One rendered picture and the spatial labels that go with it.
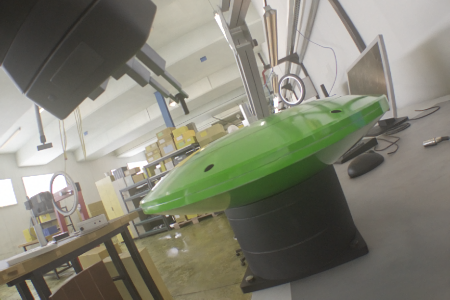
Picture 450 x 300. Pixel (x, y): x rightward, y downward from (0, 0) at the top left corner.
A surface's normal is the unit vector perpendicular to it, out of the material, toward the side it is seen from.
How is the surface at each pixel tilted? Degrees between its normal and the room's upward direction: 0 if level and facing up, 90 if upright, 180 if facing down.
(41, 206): 90
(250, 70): 135
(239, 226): 90
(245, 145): 24
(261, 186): 156
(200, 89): 90
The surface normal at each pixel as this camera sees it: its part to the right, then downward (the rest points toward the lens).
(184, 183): -0.56, -0.79
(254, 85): 0.25, 0.56
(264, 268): -0.70, 0.22
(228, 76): -0.21, -0.04
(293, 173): 0.33, 0.79
